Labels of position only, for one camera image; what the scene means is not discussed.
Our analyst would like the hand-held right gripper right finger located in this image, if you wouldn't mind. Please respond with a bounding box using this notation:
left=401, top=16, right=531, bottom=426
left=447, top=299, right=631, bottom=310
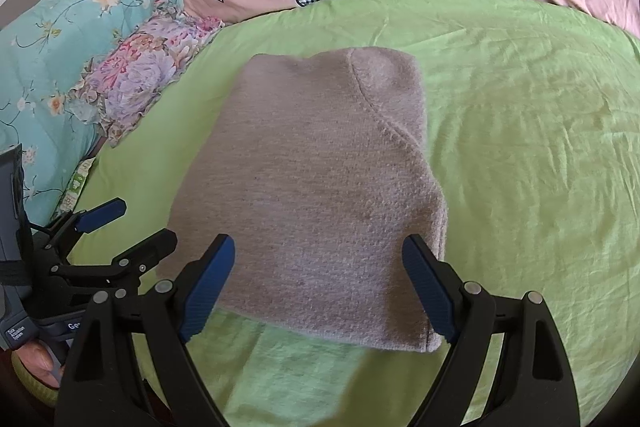
left=401, top=234, right=581, bottom=427

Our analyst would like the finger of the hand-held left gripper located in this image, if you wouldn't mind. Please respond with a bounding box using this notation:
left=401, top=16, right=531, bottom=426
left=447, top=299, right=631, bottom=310
left=30, top=198, right=127, bottom=258
left=50, top=228, right=178, bottom=303

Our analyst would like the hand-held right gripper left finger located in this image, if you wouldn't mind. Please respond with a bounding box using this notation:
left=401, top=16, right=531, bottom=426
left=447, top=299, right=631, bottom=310
left=52, top=234, right=236, bottom=427

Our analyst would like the beige knit sweater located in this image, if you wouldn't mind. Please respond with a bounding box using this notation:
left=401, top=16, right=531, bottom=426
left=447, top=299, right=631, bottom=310
left=162, top=48, right=448, bottom=353

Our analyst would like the person's left hand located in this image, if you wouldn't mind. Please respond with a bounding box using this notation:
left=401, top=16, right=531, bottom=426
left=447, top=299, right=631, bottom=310
left=22, top=339, right=66, bottom=390

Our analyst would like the green patterned cloth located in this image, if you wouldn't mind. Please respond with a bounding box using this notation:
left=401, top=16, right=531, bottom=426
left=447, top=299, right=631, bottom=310
left=57, top=157, right=96, bottom=214

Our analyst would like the purple floral pillow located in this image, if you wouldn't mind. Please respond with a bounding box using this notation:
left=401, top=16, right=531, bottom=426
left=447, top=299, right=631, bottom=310
left=67, top=0, right=226, bottom=148

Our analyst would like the teal floral pillow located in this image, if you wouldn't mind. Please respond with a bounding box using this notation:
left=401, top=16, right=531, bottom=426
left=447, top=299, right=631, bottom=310
left=0, top=0, right=196, bottom=228

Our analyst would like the green bed sheet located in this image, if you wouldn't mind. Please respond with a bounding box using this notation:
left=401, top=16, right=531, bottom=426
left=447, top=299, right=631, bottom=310
left=65, top=0, right=640, bottom=427

